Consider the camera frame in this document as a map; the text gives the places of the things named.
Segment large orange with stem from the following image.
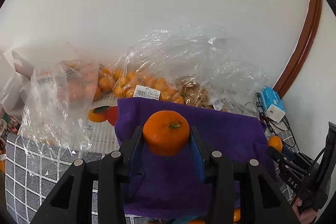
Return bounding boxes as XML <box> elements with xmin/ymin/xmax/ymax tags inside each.
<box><xmin>142</xmin><ymin>110</ymin><xmax>190</xmax><ymax>157</ymax></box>

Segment clear bag with oranges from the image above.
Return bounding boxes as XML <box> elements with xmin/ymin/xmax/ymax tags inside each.
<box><xmin>98</xmin><ymin>24</ymin><xmax>268</xmax><ymax>116</ymax></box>

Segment grey checked tablecloth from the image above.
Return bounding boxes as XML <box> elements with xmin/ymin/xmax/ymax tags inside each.
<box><xmin>4</xmin><ymin>131</ymin><xmax>305</xmax><ymax>224</ymax></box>

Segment blue white box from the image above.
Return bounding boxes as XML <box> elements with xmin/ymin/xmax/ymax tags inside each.
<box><xmin>259</xmin><ymin>85</ymin><xmax>285</xmax><ymax>123</ymax></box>

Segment orange top of pile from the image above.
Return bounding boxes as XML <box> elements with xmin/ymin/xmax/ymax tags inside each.
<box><xmin>234</xmin><ymin>207</ymin><xmax>241</xmax><ymax>223</ymax></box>

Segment white plastic bag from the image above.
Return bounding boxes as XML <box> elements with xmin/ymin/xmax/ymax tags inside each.
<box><xmin>1</xmin><ymin>50</ymin><xmax>34</xmax><ymax>121</ymax></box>

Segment purple towel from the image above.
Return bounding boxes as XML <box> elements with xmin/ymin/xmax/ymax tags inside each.
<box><xmin>114</xmin><ymin>98</ymin><xmax>276</xmax><ymax>218</ymax></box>

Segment brown wooden door frame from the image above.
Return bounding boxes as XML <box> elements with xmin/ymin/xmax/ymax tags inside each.
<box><xmin>273</xmin><ymin>0</ymin><xmax>323</xmax><ymax>98</ymax></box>

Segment black cables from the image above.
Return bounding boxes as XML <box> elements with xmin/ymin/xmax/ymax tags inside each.
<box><xmin>244</xmin><ymin>92</ymin><xmax>302</xmax><ymax>154</ymax></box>

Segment large orange front pile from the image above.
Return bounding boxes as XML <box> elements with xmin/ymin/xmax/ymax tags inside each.
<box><xmin>187</xmin><ymin>218</ymin><xmax>206</xmax><ymax>224</ymax></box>

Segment clear bag left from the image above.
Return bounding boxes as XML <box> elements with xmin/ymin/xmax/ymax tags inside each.
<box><xmin>21</xmin><ymin>59</ymin><xmax>99</xmax><ymax>151</ymax></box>

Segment person's right hand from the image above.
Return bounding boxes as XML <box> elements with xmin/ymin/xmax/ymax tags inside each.
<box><xmin>292</xmin><ymin>198</ymin><xmax>317</xmax><ymax>224</ymax></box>

